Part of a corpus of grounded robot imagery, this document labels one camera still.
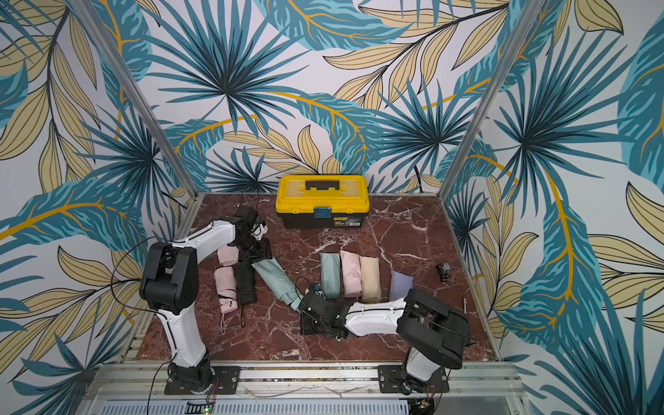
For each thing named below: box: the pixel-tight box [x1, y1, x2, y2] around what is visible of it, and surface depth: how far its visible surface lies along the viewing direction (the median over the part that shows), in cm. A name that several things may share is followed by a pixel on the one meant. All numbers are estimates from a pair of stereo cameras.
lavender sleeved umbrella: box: [389, 269, 415, 302], surface depth 94 cm
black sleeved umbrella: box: [232, 261, 257, 306], surface depth 92 cm
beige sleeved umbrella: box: [358, 255, 382, 304], surface depth 93 cm
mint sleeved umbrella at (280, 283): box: [250, 256, 304, 312], surface depth 92 cm
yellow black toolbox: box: [274, 174, 371, 230], surface depth 99 cm
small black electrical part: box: [434, 262, 451, 285], surface depth 94 cm
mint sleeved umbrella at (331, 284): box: [320, 252, 342, 300], surface depth 94 cm
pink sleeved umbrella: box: [339, 249, 363, 299], surface depth 93 cm
